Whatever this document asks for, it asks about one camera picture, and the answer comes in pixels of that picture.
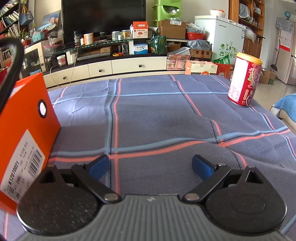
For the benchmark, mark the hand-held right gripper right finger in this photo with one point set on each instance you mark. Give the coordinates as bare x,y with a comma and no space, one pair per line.
203,166

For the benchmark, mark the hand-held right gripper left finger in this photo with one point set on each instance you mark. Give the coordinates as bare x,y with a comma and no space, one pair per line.
100,165

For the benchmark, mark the orange cardboard box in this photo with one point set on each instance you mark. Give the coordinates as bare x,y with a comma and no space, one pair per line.
27,111

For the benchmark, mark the red can with yellow lid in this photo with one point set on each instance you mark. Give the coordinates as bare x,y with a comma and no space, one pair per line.
242,83

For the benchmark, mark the red gift box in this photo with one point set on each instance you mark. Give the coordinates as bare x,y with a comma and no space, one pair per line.
223,70

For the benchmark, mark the white and orange gift bag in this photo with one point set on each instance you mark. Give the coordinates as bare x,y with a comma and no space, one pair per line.
200,68

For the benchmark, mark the white television cabinet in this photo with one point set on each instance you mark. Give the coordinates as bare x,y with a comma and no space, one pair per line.
124,66

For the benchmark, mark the blue towel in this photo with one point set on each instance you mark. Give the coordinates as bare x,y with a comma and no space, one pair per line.
286,105

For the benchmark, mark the white crate with papers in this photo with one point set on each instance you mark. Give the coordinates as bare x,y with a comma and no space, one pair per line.
178,61

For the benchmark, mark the white plastic jar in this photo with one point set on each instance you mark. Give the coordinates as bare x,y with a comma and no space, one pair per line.
61,60

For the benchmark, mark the dark printed cardboard box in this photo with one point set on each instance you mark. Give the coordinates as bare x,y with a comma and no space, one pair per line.
201,55

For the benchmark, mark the blue and white carton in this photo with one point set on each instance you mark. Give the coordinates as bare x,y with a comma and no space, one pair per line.
140,49

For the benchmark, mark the pink plastic basket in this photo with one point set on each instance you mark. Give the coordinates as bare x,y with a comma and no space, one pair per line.
52,49

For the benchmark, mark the white glass-door cabinet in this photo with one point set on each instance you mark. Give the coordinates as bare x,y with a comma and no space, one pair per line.
33,59

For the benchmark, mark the green plastic bag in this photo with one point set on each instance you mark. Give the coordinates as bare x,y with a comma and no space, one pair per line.
158,45

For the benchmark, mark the red plastic basin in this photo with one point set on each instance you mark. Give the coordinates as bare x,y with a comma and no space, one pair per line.
195,36

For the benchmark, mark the white chest freezer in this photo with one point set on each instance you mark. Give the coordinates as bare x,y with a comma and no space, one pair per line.
222,34

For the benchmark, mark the brown cardboard box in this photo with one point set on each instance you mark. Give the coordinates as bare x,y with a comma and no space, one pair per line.
172,30

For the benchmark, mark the orange and white carton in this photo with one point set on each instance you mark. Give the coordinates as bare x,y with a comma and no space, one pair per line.
140,30

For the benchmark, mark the teal plastic basket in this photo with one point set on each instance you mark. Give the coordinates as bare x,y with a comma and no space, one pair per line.
38,37

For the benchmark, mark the black flat television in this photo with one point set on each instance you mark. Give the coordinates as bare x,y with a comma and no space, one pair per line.
101,18

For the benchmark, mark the colourful picture board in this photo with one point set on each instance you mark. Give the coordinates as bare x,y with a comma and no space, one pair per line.
52,19

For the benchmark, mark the white bowl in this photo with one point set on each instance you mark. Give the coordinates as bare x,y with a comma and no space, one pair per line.
217,13

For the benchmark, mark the green plastic shelf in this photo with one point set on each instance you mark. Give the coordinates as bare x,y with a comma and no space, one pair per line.
159,14

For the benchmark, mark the wooden shelf unit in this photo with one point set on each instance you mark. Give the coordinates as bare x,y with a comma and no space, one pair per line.
233,9

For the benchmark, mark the blue gift bag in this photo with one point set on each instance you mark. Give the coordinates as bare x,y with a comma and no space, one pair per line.
26,17

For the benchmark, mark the bookshelf with books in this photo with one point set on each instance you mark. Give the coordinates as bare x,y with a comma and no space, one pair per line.
8,20

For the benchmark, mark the small globe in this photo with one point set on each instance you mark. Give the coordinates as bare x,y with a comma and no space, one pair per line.
288,14

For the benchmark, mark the wall calendar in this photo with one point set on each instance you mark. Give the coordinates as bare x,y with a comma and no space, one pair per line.
285,39

